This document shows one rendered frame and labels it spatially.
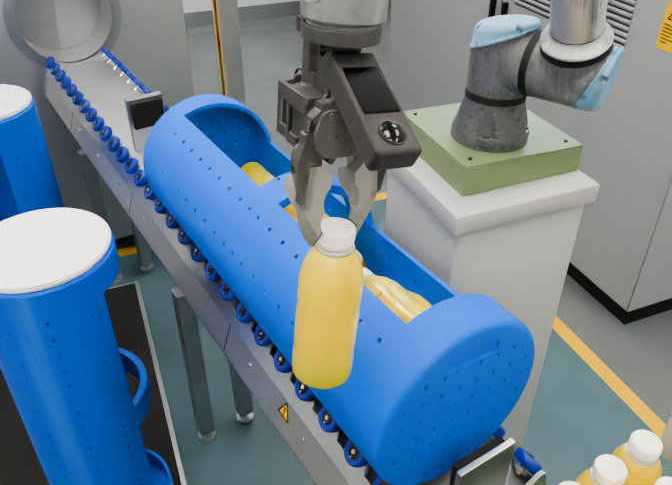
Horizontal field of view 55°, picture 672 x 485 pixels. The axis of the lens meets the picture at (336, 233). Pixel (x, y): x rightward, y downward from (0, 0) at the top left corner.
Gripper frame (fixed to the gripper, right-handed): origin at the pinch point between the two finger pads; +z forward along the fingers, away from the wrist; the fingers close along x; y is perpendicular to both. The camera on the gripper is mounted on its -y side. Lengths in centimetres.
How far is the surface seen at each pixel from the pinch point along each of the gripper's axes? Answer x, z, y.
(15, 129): 18, 39, 144
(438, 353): -14.4, 18.4, -2.8
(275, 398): -9, 52, 30
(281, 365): -10, 44, 29
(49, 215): 18, 37, 85
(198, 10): -164, 86, 512
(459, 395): -19.9, 27.7, -2.6
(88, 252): 14, 37, 67
